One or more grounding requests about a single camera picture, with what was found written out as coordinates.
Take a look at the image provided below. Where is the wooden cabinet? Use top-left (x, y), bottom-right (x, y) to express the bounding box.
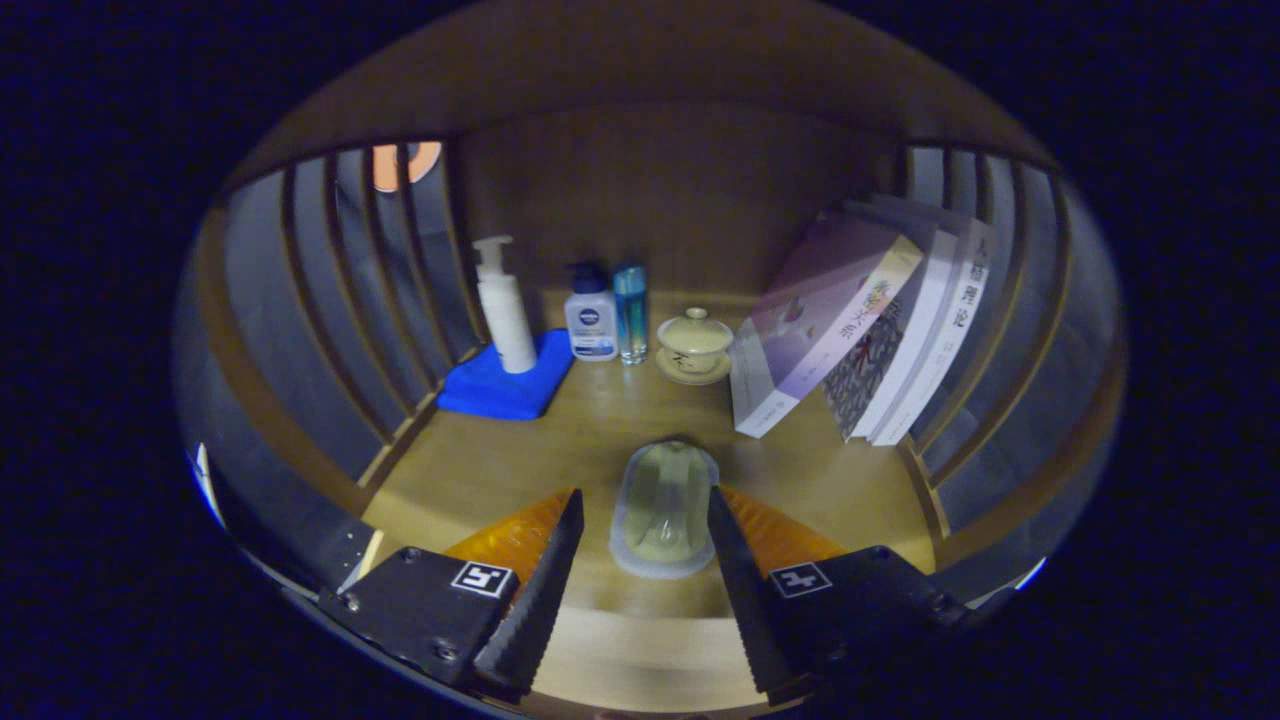
top-left (170, 0), bottom-right (1131, 716)

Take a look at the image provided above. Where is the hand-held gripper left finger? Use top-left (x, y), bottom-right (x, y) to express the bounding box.
top-left (318, 488), bottom-right (586, 698)

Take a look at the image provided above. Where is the white book with black characters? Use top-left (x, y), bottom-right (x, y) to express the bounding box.
top-left (870, 195), bottom-right (996, 448)

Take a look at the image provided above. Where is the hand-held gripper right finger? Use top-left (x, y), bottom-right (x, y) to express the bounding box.
top-left (706, 485), bottom-right (976, 701)

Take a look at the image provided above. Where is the pale green brush grey base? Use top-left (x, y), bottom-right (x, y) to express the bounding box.
top-left (608, 440), bottom-right (721, 581)

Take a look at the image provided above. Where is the blue folded cloth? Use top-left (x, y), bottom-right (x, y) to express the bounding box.
top-left (436, 328), bottom-right (576, 422)

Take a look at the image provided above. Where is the dark patterned book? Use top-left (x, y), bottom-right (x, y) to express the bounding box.
top-left (822, 295), bottom-right (916, 443)

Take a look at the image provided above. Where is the white pump bottle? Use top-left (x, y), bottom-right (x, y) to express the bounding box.
top-left (472, 235), bottom-right (539, 375)

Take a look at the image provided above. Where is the teal slim bottle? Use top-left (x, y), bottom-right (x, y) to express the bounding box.
top-left (613, 264), bottom-right (649, 366)

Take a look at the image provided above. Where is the white bottle with blue cap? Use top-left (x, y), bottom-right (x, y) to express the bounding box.
top-left (564, 261), bottom-right (619, 362)

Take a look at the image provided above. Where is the beige lidded teacup with saucer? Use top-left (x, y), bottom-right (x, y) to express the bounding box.
top-left (655, 308), bottom-right (736, 387)

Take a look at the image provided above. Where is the wooden countertop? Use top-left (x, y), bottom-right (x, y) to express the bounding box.
top-left (360, 290), bottom-right (941, 621)

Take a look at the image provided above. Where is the purple and white book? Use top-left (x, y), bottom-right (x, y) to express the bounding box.
top-left (729, 210), bottom-right (924, 439)

